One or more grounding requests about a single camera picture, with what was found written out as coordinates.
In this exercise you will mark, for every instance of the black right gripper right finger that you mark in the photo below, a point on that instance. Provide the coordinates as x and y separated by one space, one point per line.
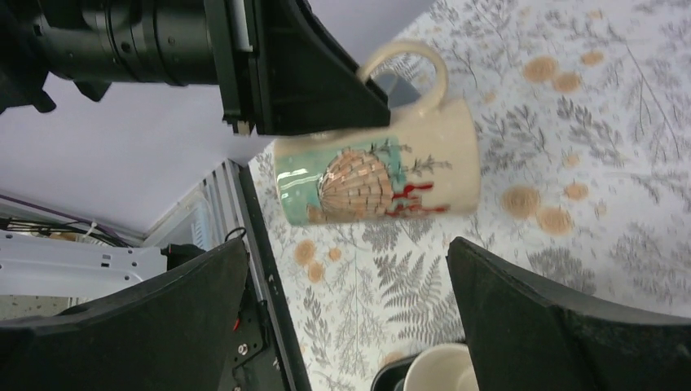
527 332

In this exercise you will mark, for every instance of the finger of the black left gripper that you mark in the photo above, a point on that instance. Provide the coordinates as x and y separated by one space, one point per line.
305 81

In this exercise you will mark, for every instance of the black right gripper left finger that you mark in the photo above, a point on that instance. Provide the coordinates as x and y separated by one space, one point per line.
171 332

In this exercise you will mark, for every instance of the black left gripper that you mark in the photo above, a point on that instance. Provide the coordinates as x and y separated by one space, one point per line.
95 44

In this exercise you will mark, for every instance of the salmon pink ceramic mug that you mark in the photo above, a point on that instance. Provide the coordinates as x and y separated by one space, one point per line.
445 367

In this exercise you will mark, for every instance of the beige teal ceramic mug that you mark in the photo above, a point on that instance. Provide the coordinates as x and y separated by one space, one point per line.
425 162

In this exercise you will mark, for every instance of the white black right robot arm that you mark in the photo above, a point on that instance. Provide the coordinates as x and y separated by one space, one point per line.
46 267

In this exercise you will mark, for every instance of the grey ceramic mug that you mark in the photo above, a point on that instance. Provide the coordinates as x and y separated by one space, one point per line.
400 91

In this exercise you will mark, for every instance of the black plastic tray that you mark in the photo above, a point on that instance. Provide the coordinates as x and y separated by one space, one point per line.
391 376

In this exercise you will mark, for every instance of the floral patterned tablecloth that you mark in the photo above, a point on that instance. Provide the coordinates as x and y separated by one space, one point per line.
582 110

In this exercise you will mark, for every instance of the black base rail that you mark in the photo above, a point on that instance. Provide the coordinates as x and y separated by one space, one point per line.
259 270

